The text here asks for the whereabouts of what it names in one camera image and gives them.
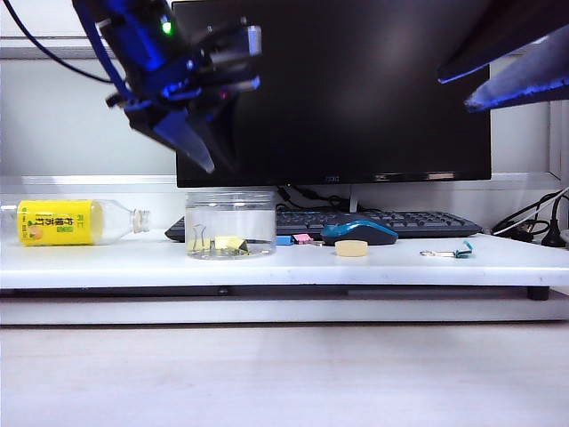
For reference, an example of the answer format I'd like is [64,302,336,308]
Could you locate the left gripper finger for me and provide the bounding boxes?
[190,95,241,173]
[150,109,218,174]

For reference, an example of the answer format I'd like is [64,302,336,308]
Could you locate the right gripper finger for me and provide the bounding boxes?
[437,0,569,85]
[464,28,569,112]

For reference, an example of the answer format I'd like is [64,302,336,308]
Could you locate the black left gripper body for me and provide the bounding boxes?
[106,44,232,131]

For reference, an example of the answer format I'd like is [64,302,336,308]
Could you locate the round transparent plastic jar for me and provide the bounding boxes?
[185,191,277,262]

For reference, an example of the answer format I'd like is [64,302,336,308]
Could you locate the cream round tape roll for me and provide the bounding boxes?
[334,240,370,259]

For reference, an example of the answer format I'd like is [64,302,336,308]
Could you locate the black computer monitor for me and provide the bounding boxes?
[172,0,493,189]

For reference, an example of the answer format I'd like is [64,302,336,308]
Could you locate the white desk riser board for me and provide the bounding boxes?
[0,232,569,291]

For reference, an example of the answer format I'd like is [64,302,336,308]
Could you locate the plastic bottle yellow label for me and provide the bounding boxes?
[0,199,153,247]

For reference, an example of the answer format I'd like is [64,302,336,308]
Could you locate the black power plug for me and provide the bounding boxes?
[541,195,566,248]

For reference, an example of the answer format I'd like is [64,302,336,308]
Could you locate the blue black computer mouse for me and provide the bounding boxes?
[320,219,399,247]

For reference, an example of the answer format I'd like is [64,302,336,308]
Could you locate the black computer keyboard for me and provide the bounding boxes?
[164,210,485,244]

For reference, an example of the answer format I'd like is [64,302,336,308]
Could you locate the teal binder clip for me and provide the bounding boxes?
[420,241,476,260]

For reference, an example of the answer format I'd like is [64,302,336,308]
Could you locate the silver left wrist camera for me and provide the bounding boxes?
[197,17,263,93]

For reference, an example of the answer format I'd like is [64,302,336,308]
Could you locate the black monitor cables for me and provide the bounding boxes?
[276,185,352,214]

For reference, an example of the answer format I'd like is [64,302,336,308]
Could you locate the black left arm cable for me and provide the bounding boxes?
[8,0,117,85]

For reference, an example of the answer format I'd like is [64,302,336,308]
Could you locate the white cable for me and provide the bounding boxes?
[493,189,569,235]

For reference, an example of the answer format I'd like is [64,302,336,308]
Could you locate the black cable bundle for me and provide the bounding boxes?
[491,189,569,244]

